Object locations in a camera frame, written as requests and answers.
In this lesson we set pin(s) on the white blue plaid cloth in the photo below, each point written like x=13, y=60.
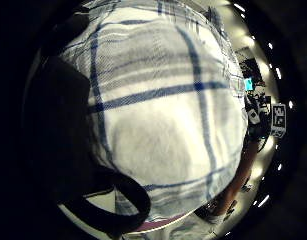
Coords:
x=166, y=110

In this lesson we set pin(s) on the cyan lit monitor screen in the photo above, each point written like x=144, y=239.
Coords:
x=249, y=84

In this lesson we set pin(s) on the white marker cube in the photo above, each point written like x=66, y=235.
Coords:
x=279, y=120

